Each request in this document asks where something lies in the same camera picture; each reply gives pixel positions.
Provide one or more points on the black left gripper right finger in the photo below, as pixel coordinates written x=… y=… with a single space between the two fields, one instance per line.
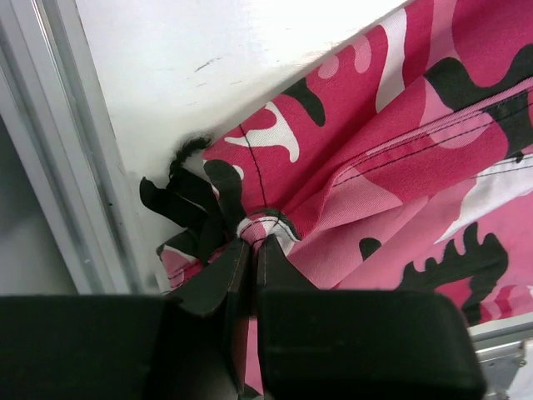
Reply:
x=350 y=344

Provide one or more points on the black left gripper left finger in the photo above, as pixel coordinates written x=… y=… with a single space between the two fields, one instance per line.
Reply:
x=188 y=344

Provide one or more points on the pink camouflage trousers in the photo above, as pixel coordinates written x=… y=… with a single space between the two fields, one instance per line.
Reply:
x=401 y=163

